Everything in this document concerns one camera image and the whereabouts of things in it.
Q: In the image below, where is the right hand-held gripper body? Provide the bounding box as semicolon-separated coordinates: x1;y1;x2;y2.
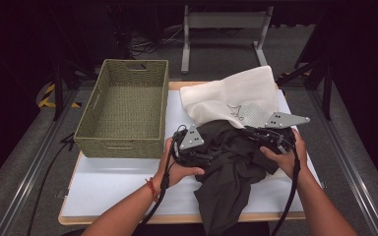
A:
242;111;311;155

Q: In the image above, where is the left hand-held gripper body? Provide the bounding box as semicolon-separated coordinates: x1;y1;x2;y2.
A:
171;124;212;169

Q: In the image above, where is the dark grey garment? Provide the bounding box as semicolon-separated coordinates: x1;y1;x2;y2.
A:
193;119;282;236

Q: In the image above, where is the cream mesh laundry bag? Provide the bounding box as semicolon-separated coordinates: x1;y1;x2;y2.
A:
179;65;298;182

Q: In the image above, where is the green woven basket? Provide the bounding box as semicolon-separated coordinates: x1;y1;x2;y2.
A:
73;58;170;160

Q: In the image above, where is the person's left hand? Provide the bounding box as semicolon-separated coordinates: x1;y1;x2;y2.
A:
155;137;207;192

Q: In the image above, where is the person's right hand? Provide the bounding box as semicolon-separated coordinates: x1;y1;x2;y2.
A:
259;128;309;181

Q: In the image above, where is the black metal stand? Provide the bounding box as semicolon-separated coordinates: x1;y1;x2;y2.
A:
50;58;98;122
276;58;335;122

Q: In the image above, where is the person's dark clothing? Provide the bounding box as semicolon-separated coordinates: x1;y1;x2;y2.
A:
62;222;271;236

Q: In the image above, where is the white table board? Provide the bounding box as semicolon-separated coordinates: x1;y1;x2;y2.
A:
61;89;322;218

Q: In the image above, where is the grey metal stand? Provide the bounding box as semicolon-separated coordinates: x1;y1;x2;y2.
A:
180;4;275;76

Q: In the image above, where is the black and yellow hazard tape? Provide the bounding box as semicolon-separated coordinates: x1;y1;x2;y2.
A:
37;83;82;109

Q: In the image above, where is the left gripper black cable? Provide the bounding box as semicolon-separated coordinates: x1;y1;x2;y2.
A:
137;124;189;231

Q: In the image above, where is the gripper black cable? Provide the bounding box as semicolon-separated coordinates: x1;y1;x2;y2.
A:
137;124;189;231
270;129;303;236

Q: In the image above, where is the red bracelet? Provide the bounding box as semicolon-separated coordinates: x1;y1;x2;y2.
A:
145;177;159;204

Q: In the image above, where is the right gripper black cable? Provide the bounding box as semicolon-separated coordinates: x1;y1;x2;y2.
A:
270;129;303;236

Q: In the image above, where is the aluminium floor rail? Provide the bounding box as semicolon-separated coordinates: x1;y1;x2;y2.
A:
307;88;378;236
0;89;80;236

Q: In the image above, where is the tangle of floor cables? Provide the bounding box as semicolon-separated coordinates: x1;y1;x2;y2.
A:
124;25;187;57

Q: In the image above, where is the black floor cable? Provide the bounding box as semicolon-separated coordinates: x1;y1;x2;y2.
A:
26;132;77;236

